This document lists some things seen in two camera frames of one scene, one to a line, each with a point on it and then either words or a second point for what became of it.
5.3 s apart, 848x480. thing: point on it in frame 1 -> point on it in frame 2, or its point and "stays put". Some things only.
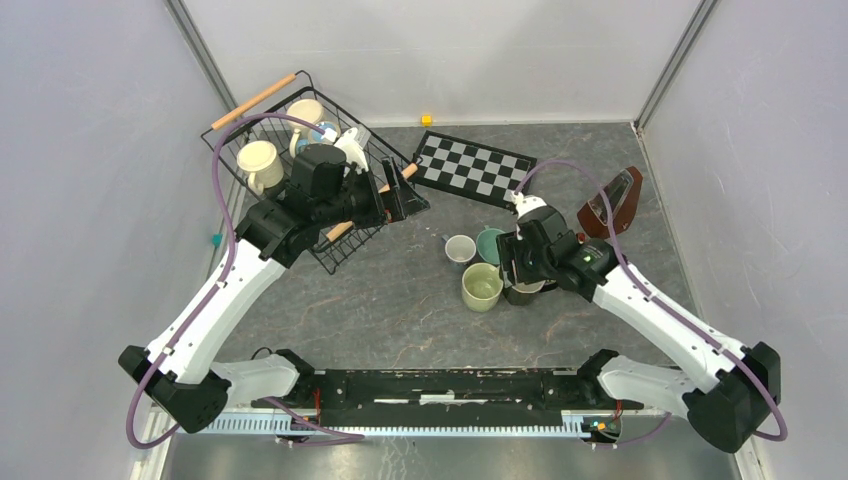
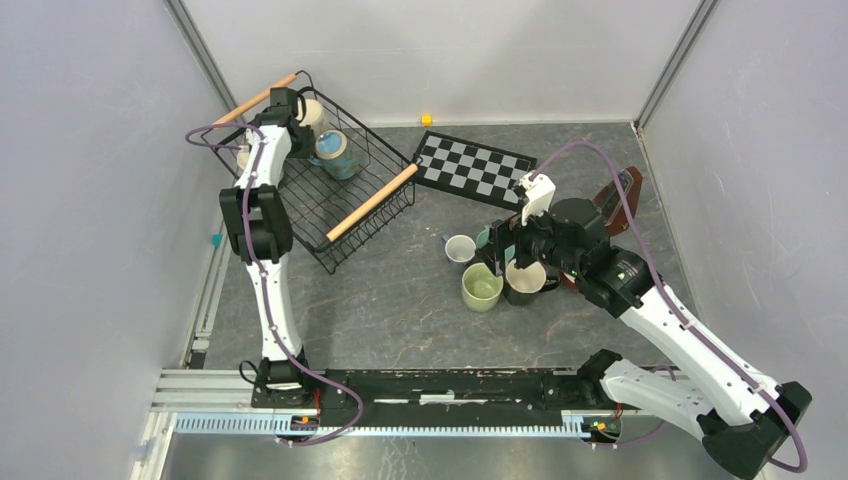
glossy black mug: [523, 293] stays put
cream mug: [307, 109] stays put
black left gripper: [402, 201] -> [310, 142]
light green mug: [482, 286] stays put
